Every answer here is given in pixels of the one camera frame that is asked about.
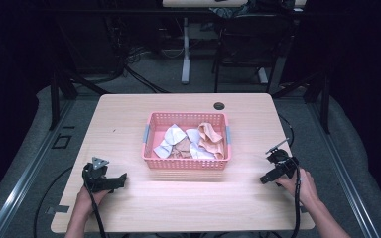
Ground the pink plastic basket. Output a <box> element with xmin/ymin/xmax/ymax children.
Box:
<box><xmin>141</xmin><ymin>111</ymin><xmax>232</xmax><ymax>172</ymax></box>

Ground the person's right hand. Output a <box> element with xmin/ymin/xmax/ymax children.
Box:
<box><xmin>275</xmin><ymin>168</ymin><xmax>319</xmax><ymax>207</ymax></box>

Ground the peach cloth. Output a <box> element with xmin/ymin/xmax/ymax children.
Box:
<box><xmin>196</xmin><ymin>122</ymin><xmax>226</xmax><ymax>160</ymax></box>

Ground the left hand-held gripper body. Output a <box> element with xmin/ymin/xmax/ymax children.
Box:
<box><xmin>81</xmin><ymin>156</ymin><xmax>114</xmax><ymax>194</ymax></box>

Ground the white desk leg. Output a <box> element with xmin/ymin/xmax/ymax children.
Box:
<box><xmin>181</xmin><ymin>17</ymin><xmax>192</xmax><ymax>85</ymax></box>

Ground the brown cloth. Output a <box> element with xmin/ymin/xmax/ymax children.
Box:
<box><xmin>170</xmin><ymin>137</ymin><xmax>193</xmax><ymax>160</ymax></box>

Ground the person's left hand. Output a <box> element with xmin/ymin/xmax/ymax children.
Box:
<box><xmin>75</xmin><ymin>184</ymin><xmax>111</xmax><ymax>217</ymax></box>

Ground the black cable beside table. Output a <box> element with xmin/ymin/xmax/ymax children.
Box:
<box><xmin>277</xmin><ymin>113</ymin><xmax>296</xmax><ymax>150</ymax></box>

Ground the black chair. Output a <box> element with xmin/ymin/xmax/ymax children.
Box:
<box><xmin>212</xmin><ymin>12</ymin><xmax>296</xmax><ymax>94</ymax></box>

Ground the grey tape strip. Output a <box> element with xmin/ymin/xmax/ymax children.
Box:
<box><xmin>45</xmin><ymin>204</ymin><xmax>71</xmax><ymax>215</ymax></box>

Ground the black floor cable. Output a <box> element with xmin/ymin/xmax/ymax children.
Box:
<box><xmin>33</xmin><ymin>165</ymin><xmax>74</xmax><ymax>238</ymax></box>

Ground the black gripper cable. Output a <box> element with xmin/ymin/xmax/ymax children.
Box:
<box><xmin>82</xmin><ymin>167</ymin><xmax>108</xmax><ymax>238</ymax></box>
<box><xmin>289</xmin><ymin>167</ymin><xmax>303</xmax><ymax>238</ymax></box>

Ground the silver metal floor rail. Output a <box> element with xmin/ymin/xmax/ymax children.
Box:
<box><xmin>0</xmin><ymin>98</ymin><xmax>77</xmax><ymax>238</ymax></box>
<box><xmin>306</xmin><ymin>98</ymin><xmax>381</xmax><ymax>238</ymax></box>

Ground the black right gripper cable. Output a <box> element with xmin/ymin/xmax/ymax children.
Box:
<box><xmin>289</xmin><ymin>167</ymin><xmax>303</xmax><ymax>238</ymax></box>

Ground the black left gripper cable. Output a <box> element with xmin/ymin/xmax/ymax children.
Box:
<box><xmin>82</xmin><ymin>167</ymin><xmax>108</xmax><ymax>238</ymax></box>

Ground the short white desk foot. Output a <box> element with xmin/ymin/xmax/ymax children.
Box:
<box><xmin>257</xmin><ymin>66</ymin><xmax>270</xmax><ymax>85</ymax></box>

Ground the black metal stand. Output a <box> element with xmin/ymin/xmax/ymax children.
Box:
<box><xmin>48</xmin><ymin>63</ymin><xmax>111</xmax><ymax>131</ymax></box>
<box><xmin>271</xmin><ymin>65</ymin><xmax>332</xmax><ymax>135</ymax></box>

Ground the white cloth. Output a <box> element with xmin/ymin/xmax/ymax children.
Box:
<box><xmin>163</xmin><ymin>123</ymin><xmax>189</xmax><ymax>147</ymax></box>
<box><xmin>153</xmin><ymin>139</ymin><xmax>174</xmax><ymax>160</ymax></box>
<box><xmin>189</xmin><ymin>142</ymin><xmax>216</xmax><ymax>161</ymax></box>
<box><xmin>185</xmin><ymin>128</ymin><xmax>201</xmax><ymax>145</ymax></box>

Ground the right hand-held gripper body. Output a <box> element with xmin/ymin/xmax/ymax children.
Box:
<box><xmin>265</xmin><ymin>137</ymin><xmax>301</xmax><ymax>181</ymax></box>

